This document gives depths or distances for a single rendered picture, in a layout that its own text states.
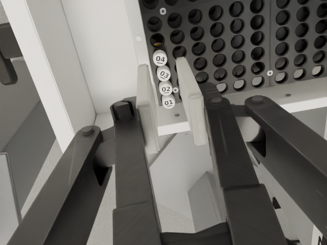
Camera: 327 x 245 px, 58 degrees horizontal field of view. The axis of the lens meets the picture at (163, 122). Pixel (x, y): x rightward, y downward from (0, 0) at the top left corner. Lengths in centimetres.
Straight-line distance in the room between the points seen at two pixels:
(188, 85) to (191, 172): 130
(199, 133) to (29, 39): 16
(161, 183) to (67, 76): 123
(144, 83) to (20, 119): 66
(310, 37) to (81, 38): 23
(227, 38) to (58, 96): 16
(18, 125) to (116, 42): 50
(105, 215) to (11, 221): 111
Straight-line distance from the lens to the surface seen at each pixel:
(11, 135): 76
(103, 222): 173
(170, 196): 154
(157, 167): 143
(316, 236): 61
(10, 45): 28
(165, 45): 27
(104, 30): 34
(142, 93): 16
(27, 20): 26
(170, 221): 173
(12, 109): 88
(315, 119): 54
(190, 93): 15
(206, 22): 27
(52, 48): 28
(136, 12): 32
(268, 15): 29
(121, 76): 35
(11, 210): 59
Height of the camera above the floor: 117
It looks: 61 degrees down
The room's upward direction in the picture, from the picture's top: 172 degrees clockwise
